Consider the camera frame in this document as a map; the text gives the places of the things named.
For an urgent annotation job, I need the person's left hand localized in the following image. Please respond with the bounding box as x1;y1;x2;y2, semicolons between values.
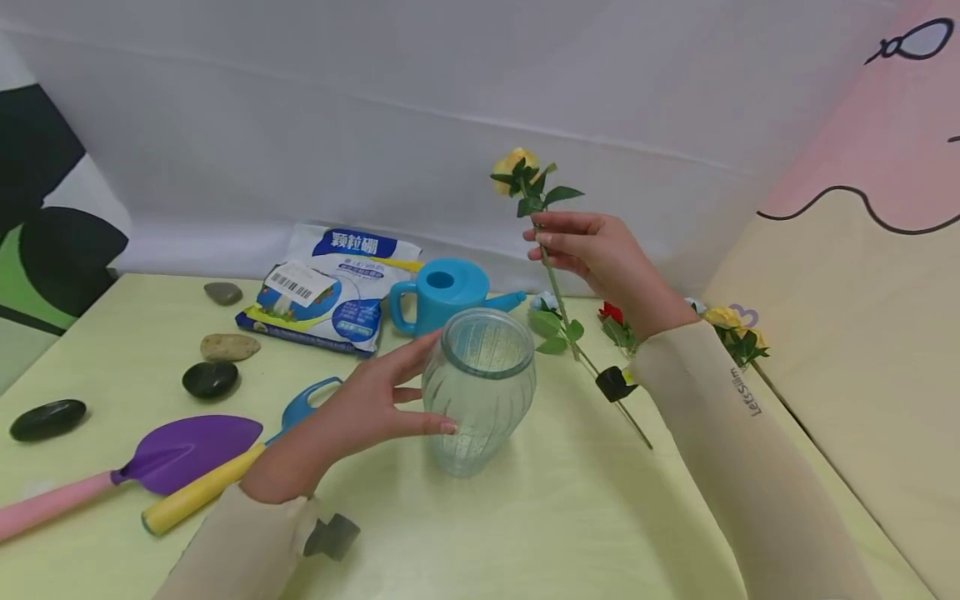
240;328;460;505

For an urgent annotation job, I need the person's right hand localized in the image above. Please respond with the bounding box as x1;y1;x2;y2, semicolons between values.
522;211;701;342

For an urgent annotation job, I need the clear glass vase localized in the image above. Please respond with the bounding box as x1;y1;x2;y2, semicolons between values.
421;307;538;479

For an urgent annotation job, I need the long-stemmed yellow rose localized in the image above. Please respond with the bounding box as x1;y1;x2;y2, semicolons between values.
490;147;655;451

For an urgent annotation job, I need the person's left forearm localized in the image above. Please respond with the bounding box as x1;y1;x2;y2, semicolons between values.
152;483;322;600

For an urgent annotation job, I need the red rose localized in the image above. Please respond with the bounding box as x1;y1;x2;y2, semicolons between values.
597;301;639;352

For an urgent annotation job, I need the short yellow rose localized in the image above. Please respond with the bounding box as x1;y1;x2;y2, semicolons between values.
701;305;773;369

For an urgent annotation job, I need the white and blue bag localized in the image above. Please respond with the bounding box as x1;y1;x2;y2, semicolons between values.
234;223;425;359

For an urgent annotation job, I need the tan stone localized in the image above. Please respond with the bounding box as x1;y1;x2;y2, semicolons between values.
199;333;263;363

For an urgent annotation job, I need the dark green round stone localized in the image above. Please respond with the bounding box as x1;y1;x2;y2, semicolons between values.
181;361;240;400

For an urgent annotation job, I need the blue watering can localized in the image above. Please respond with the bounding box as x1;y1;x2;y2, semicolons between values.
387;257;528;338

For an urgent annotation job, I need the black oval stone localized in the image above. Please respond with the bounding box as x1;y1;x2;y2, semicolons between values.
8;399;88;443

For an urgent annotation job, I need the purple trowel with pink handle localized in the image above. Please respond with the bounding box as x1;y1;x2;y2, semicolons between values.
0;415;264;544

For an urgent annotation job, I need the blue tool with yellow handle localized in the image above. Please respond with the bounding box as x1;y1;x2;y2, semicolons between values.
141;377;345;537

